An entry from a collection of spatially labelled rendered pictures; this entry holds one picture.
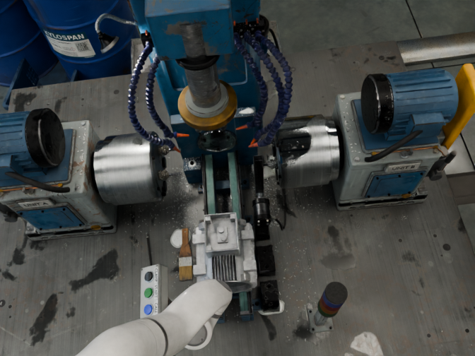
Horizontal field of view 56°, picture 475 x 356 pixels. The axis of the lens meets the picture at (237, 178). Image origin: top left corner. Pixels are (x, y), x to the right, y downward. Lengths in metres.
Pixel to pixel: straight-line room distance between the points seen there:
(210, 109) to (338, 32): 2.24
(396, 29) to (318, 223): 2.10
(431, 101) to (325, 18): 2.21
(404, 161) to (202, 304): 0.82
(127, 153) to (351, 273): 0.90
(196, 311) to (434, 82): 0.93
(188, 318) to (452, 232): 1.16
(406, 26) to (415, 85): 2.18
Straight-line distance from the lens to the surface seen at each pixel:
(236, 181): 1.68
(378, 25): 3.54
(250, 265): 1.39
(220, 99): 1.33
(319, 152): 1.48
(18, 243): 1.96
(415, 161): 1.52
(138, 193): 1.54
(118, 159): 1.52
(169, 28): 1.10
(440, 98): 1.43
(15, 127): 1.48
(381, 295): 1.70
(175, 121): 1.57
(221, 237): 1.36
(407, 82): 1.42
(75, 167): 1.56
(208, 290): 1.02
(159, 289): 1.41
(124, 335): 0.79
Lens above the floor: 2.41
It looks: 63 degrees down
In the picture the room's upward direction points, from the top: 8 degrees counter-clockwise
